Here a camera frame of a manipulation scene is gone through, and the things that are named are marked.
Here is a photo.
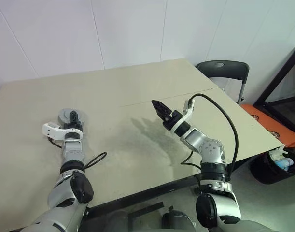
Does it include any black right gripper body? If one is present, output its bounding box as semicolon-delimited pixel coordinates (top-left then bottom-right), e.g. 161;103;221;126
162;111;184;132

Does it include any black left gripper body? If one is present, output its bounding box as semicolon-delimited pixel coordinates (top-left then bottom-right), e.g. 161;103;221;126
64;122;83;133

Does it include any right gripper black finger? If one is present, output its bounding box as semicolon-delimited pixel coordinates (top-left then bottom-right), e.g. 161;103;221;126
151;100;169;123
151;100;173;118

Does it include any black folding chair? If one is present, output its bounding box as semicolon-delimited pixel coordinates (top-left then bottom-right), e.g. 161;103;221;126
195;60;250;104

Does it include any orange flat object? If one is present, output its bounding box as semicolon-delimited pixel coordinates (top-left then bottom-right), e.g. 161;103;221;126
241;103;295;148

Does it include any black flat bar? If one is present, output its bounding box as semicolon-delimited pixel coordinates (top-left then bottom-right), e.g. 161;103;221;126
127;202;165;218

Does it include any dark rounded shape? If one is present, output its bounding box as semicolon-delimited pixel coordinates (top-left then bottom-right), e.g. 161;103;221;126
161;210;196;232

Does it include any black trash bin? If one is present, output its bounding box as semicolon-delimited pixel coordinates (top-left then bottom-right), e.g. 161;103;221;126
250;145;295;186

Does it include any black framed glass cabinet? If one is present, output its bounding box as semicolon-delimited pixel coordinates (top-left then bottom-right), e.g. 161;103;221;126
253;47;295;136

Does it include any white crumpled paper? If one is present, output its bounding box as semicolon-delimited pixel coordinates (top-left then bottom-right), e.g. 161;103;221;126
269;145;289;160

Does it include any light blue plastic bottle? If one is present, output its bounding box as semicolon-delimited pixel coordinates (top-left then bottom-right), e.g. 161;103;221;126
275;157;295;171

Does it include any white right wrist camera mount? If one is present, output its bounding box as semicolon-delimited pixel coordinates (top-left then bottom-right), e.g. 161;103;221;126
173;98;197;132

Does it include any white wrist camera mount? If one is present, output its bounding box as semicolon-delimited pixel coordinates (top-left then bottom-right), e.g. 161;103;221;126
173;98;197;132
42;122;84;141

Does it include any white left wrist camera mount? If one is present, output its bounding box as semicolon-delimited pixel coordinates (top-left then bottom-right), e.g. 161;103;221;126
42;122;84;141

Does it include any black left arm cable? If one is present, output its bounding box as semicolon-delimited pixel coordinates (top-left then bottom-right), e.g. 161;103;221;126
47;137;108;170

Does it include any black table frame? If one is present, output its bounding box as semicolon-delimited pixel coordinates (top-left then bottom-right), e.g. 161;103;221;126
84;154;252;218

